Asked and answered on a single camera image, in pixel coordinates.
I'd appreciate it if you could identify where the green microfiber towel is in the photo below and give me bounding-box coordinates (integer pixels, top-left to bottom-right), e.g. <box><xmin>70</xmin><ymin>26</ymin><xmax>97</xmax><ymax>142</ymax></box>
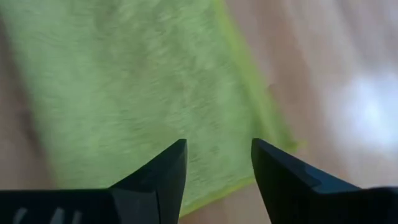
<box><xmin>0</xmin><ymin>0</ymin><xmax>299</xmax><ymax>218</ymax></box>

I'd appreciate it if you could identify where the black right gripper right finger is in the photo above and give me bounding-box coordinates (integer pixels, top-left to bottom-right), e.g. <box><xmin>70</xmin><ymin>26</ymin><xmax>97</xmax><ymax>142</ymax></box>
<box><xmin>251</xmin><ymin>138</ymin><xmax>368</xmax><ymax>224</ymax></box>

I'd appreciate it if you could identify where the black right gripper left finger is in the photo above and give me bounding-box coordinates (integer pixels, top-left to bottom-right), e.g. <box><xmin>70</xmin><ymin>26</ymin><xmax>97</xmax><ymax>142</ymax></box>
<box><xmin>109</xmin><ymin>138</ymin><xmax>188</xmax><ymax>224</ymax></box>

